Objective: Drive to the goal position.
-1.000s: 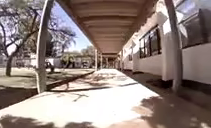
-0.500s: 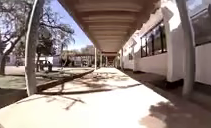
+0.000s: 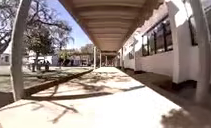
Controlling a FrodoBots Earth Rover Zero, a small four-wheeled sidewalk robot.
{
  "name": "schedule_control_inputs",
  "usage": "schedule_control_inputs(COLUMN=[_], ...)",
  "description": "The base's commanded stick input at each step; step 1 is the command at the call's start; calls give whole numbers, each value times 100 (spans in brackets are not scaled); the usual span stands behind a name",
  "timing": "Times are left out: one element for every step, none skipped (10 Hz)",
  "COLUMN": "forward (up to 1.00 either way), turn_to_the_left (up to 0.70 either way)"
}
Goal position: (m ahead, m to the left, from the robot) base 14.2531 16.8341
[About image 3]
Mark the pale concrete walkway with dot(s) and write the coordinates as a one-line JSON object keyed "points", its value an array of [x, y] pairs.
{"points": [[119, 106]]}

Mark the row of white canopy posts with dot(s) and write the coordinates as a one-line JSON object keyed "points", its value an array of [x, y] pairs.
{"points": [[95, 57]]}

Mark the concrete kerb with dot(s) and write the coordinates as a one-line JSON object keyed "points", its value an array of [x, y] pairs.
{"points": [[49, 83]]}

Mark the white building with dark windows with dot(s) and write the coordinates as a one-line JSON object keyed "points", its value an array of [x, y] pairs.
{"points": [[159, 63]]}

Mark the grass lawn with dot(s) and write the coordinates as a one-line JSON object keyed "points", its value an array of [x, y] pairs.
{"points": [[13, 81]]}

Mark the large dark tree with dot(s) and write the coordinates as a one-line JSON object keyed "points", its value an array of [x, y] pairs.
{"points": [[1, 36]]}

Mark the low white building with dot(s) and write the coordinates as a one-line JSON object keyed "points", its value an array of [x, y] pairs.
{"points": [[36, 60]]}

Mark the walkway canopy roof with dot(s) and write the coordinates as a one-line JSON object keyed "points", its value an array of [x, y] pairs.
{"points": [[106, 23]]}

